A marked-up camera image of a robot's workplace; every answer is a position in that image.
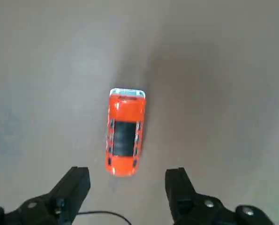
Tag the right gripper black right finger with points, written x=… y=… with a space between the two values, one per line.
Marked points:
x=182 y=194

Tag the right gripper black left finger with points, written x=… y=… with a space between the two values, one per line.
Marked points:
x=67 y=194

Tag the orange-and-blue toy bus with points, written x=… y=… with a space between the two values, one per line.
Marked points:
x=126 y=110

